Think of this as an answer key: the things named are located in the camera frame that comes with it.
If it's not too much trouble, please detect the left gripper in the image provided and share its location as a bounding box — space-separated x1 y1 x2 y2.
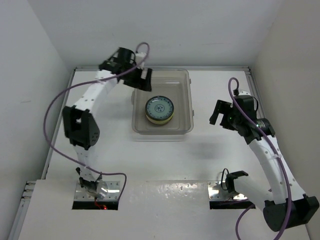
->
120 62 150 91

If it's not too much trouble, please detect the teal patterned plate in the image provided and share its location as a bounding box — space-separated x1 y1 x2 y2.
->
145 95 175 121

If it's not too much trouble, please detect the yellow patterned plate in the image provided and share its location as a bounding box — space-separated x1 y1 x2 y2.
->
146 115 173 125

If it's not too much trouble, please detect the cream plate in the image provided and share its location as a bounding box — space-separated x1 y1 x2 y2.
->
148 119 171 125

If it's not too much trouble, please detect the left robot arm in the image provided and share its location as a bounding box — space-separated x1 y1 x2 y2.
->
62 47 152 199

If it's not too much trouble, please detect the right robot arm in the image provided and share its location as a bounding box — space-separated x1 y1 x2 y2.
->
209 95 320 232

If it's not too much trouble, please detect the clear plastic bin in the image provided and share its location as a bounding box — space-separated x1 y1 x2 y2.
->
131 69 194 135

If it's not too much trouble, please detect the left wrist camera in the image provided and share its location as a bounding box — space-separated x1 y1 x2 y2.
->
135 52 148 65

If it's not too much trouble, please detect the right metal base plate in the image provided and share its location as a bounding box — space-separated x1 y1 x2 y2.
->
207 180 248 202

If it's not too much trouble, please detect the metal base plate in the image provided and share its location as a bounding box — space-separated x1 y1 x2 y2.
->
73 181 120 202
207 180 248 202

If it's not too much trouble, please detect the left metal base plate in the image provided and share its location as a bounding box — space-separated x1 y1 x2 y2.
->
73 181 120 202

